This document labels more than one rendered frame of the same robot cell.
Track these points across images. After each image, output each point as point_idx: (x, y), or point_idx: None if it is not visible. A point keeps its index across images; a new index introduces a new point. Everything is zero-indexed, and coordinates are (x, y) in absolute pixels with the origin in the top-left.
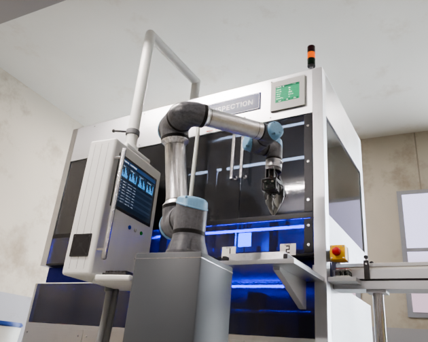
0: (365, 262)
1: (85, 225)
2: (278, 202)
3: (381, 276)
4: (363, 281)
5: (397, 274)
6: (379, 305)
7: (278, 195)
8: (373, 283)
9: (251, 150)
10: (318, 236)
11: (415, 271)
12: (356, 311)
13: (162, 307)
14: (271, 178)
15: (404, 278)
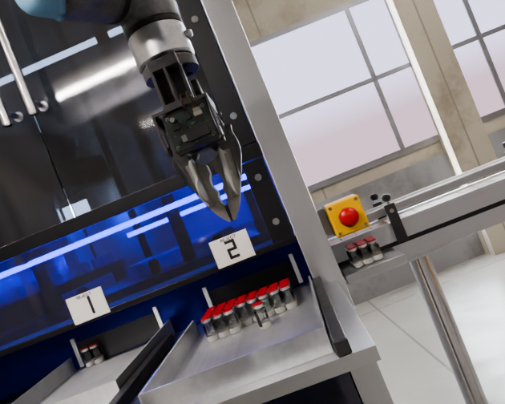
0: (389, 210)
1: None
2: (234, 174)
3: (426, 224)
4: (397, 246)
5: (454, 210)
6: (431, 276)
7: (222, 151)
8: (416, 243)
9: (67, 10)
10: (291, 195)
11: (485, 191)
12: None
13: None
14: (188, 101)
15: (470, 212)
